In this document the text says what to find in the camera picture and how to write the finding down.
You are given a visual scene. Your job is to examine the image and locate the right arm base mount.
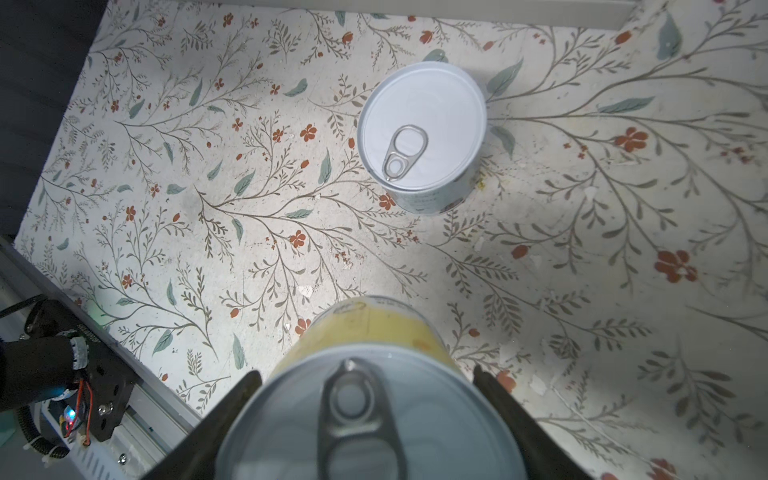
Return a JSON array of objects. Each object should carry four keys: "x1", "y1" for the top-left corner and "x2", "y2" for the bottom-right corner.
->
[{"x1": 1, "y1": 294, "x2": 138, "y2": 460}]

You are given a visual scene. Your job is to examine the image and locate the teal can pull tab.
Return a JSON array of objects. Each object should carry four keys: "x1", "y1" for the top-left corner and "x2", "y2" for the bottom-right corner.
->
[{"x1": 357, "y1": 61, "x2": 488, "y2": 215}]

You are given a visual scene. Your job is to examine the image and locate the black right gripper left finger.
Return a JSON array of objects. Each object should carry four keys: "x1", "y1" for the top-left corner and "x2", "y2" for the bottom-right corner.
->
[{"x1": 144, "y1": 370, "x2": 263, "y2": 480}]

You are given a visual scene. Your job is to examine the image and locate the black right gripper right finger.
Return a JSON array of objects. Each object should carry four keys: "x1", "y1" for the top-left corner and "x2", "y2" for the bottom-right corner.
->
[{"x1": 472, "y1": 366, "x2": 592, "y2": 480}]

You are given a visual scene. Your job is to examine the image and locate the yellow can pull tab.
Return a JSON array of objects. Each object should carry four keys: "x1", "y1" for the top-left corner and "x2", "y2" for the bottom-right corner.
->
[{"x1": 215, "y1": 296, "x2": 526, "y2": 479}]

